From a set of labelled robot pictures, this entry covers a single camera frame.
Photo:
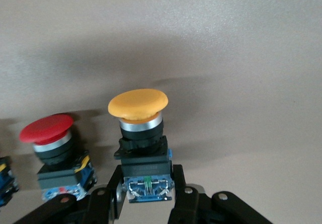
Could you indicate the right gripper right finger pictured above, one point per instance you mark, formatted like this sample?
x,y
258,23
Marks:
x,y
186,206

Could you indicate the red mushroom push button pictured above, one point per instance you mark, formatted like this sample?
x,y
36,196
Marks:
x,y
45,128

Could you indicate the green mushroom push button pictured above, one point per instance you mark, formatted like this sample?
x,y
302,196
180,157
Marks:
x,y
7,181

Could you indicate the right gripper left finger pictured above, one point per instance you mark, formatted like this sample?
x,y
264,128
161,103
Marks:
x,y
100,206

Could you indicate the yellow mushroom push button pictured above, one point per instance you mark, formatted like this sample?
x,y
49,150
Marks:
x,y
138,103

